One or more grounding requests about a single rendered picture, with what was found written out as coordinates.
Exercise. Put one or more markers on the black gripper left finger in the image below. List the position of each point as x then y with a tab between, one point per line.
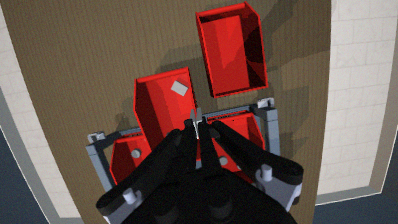
120	201

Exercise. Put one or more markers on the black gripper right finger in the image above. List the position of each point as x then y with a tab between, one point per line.
278	177

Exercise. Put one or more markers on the red open-front bin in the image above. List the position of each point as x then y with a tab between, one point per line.
235	49
247	127
122	162
158	109

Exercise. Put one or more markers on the grey metal shelf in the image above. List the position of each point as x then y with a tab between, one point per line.
99	141

